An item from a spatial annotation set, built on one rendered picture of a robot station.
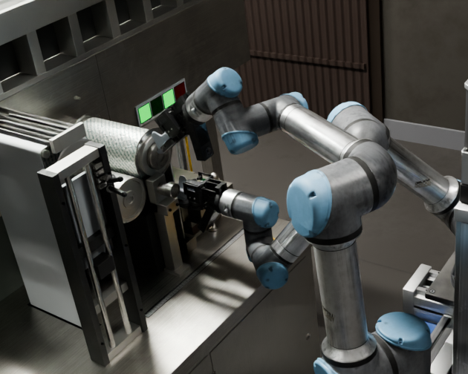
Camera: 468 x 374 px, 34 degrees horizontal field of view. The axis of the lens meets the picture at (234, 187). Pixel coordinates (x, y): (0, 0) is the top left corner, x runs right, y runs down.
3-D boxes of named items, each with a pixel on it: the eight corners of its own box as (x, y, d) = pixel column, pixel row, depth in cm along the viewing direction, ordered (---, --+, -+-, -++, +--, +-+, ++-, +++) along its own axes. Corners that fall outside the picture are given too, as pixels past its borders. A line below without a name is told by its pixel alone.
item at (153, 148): (154, 175, 205) (148, 151, 200) (148, 174, 206) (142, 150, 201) (171, 160, 209) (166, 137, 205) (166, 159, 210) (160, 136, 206)
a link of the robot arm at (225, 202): (248, 210, 209) (230, 225, 204) (235, 206, 212) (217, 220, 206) (245, 186, 205) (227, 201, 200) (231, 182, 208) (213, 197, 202)
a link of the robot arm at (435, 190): (469, 246, 212) (330, 148, 189) (446, 219, 225) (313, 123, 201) (500, 214, 209) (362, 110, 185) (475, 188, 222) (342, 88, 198)
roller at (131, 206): (119, 230, 201) (110, 191, 195) (54, 208, 215) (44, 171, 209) (149, 208, 209) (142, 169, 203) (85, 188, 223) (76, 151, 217)
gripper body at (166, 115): (171, 109, 199) (194, 87, 190) (191, 136, 199) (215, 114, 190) (151, 122, 194) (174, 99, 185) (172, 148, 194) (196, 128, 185)
